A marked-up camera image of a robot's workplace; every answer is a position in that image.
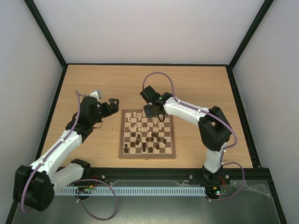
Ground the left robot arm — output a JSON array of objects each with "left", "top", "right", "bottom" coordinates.
[{"left": 13, "top": 95, "right": 119, "bottom": 212}]

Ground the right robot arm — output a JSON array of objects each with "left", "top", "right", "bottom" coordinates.
[{"left": 140, "top": 85, "right": 236, "bottom": 183}]

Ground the wooden chess board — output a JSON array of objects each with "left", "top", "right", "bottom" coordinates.
[{"left": 119, "top": 109, "right": 176, "bottom": 159}]

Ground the black king piece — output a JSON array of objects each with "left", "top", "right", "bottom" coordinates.
[{"left": 142, "top": 143, "right": 147, "bottom": 152}]

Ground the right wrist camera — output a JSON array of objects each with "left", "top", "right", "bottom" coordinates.
[{"left": 140, "top": 85, "right": 160, "bottom": 104}]

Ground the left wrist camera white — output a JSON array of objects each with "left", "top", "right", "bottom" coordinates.
[{"left": 89, "top": 90, "right": 102, "bottom": 99}]

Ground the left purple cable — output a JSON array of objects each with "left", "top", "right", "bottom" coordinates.
[{"left": 21, "top": 90, "right": 118, "bottom": 220}]

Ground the black aluminium frame rail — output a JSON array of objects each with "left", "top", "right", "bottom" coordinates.
[{"left": 82, "top": 168, "right": 273, "bottom": 186}]

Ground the light blue cable duct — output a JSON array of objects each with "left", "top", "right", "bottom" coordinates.
[{"left": 56, "top": 186, "right": 206, "bottom": 196}]

